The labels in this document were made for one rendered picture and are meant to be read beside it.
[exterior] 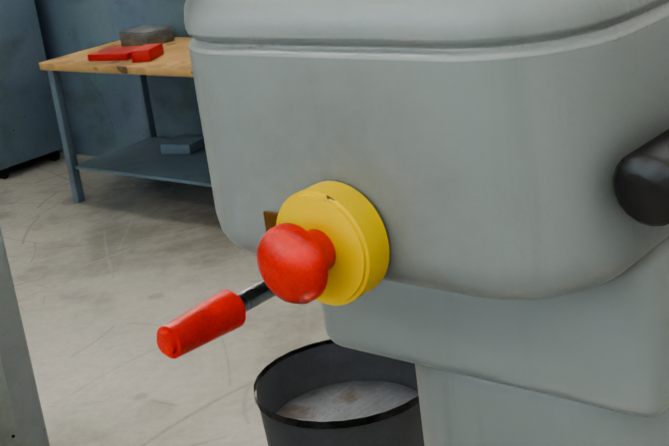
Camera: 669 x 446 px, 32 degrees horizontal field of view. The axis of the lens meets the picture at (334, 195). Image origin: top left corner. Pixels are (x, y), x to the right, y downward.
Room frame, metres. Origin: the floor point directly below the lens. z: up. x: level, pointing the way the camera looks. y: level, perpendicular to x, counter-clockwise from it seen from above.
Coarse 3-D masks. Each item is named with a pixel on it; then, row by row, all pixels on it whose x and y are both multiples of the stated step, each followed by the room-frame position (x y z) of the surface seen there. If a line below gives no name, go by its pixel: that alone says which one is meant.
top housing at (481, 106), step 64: (192, 0) 0.62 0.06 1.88; (256, 0) 0.58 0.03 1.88; (320, 0) 0.55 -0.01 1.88; (384, 0) 0.52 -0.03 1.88; (448, 0) 0.50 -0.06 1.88; (512, 0) 0.49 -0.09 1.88; (576, 0) 0.49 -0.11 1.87; (640, 0) 0.52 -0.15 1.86; (192, 64) 0.62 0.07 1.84; (256, 64) 0.58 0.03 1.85; (320, 64) 0.55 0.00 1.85; (384, 64) 0.52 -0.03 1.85; (448, 64) 0.50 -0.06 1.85; (512, 64) 0.49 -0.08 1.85; (576, 64) 0.49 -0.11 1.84; (640, 64) 0.51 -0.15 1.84; (256, 128) 0.58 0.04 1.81; (320, 128) 0.55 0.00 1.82; (384, 128) 0.52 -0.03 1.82; (448, 128) 0.50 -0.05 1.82; (512, 128) 0.49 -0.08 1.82; (576, 128) 0.49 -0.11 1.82; (640, 128) 0.51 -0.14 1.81; (256, 192) 0.59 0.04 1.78; (384, 192) 0.53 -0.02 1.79; (448, 192) 0.50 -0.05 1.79; (512, 192) 0.49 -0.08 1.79; (576, 192) 0.49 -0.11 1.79; (448, 256) 0.51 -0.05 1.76; (512, 256) 0.49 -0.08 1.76; (576, 256) 0.49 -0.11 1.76; (640, 256) 0.52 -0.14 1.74
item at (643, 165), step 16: (656, 144) 0.48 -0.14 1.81; (624, 160) 0.48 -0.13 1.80; (640, 160) 0.47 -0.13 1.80; (656, 160) 0.47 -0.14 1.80; (624, 176) 0.48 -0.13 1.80; (640, 176) 0.47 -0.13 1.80; (656, 176) 0.47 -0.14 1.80; (624, 192) 0.48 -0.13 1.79; (640, 192) 0.47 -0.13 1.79; (656, 192) 0.47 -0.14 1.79; (624, 208) 0.48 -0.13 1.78; (640, 208) 0.47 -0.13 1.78; (656, 208) 0.47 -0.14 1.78; (656, 224) 0.47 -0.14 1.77
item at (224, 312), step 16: (256, 288) 0.63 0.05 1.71; (208, 304) 0.60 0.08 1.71; (224, 304) 0.61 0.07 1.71; (240, 304) 0.61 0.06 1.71; (256, 304) 0.63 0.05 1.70; (176, 320) 0.59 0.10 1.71; (192, 320) 0.59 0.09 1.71; (208, 320) 0.59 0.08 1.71; (224, 320) 0.60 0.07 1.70; (240, 320) 0.61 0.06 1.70; (160, 336) 0.58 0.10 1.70; (176, 336) 0.58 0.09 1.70; (192, 336) 0.58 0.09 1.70; (208, 336) 0.59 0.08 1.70; (176, 352) 0.58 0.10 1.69
